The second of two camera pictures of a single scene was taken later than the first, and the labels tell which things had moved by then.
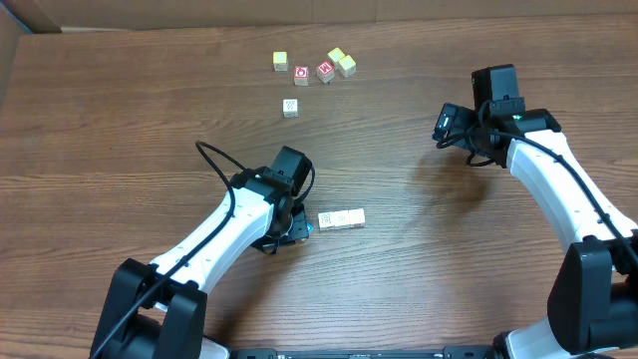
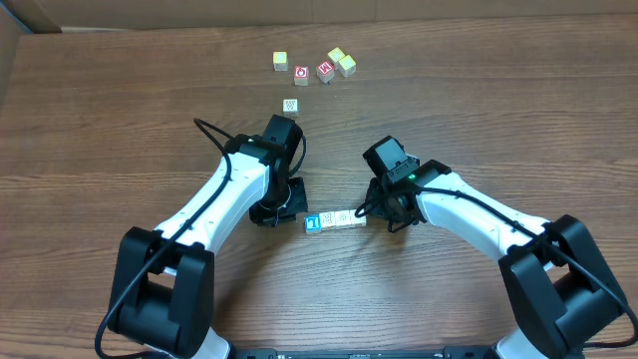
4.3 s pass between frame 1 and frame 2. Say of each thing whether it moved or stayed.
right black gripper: moved
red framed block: stayed
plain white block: stayed
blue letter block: moved
